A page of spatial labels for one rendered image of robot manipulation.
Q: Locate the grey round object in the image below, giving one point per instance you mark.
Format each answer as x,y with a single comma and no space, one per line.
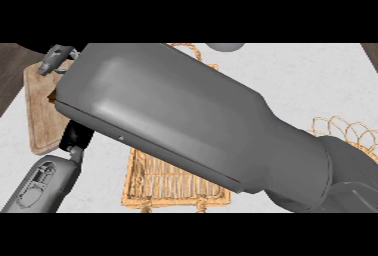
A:
224,47

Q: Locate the grey metal faucet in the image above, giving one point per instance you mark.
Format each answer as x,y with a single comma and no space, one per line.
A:
53,56

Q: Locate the woven straw placemat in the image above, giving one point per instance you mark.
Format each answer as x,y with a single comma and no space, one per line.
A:
166,186

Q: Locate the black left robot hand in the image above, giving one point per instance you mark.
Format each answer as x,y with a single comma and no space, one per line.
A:
73,136

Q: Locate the wooden cutting board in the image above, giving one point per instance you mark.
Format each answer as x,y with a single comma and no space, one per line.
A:
41,116

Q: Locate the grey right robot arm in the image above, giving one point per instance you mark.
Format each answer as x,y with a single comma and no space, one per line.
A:
196,116

